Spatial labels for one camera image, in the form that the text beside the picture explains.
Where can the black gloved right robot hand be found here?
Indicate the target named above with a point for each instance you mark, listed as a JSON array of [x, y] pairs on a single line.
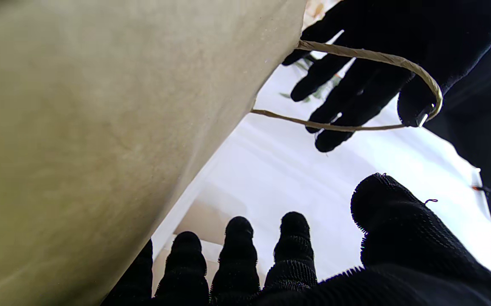
[[398, 263]]

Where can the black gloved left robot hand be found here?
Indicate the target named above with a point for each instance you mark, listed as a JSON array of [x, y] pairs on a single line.
[[398, 34]]

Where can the brown paper bag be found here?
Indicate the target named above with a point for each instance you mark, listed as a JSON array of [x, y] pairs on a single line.
[[100, 127]]

